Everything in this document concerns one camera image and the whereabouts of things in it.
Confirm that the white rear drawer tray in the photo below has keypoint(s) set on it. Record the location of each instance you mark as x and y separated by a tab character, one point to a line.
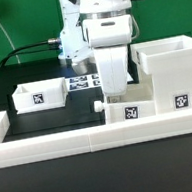
40	95

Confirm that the black raised platform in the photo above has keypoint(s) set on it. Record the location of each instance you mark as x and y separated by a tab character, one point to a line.
78	113

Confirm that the white U-shaped boundary frame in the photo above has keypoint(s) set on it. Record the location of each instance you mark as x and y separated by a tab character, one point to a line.
91	139

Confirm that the white drawer cabinet box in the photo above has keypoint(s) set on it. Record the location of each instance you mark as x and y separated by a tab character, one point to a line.
166	65

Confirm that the white front drawer tray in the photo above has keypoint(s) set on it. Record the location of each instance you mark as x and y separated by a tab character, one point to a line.
137	102

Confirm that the white drawer tray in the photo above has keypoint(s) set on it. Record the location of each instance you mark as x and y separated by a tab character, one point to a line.
137	102
40	95

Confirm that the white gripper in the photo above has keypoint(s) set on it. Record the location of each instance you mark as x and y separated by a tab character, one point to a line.
111	63

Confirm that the white sheet with markers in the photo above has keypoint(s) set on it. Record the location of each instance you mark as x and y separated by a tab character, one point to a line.
83	82

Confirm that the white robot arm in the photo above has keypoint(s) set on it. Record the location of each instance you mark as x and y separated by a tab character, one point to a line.
100	30

